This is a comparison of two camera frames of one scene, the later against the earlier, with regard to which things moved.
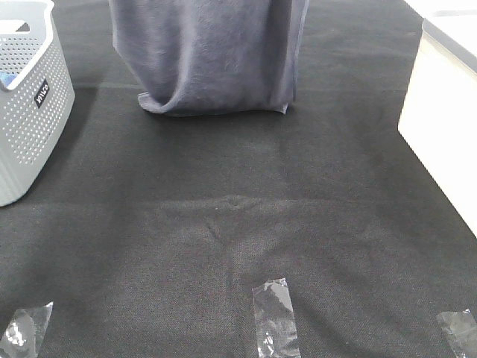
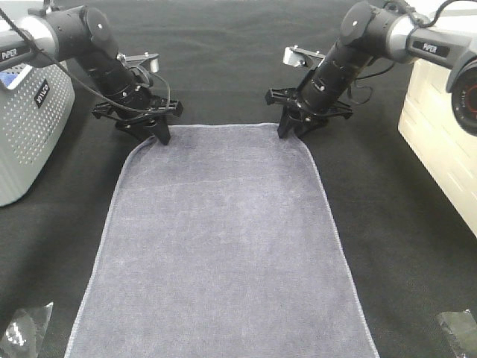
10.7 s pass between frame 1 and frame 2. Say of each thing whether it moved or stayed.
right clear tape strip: stayed
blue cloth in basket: stayed
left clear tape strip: stayed
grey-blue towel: moved
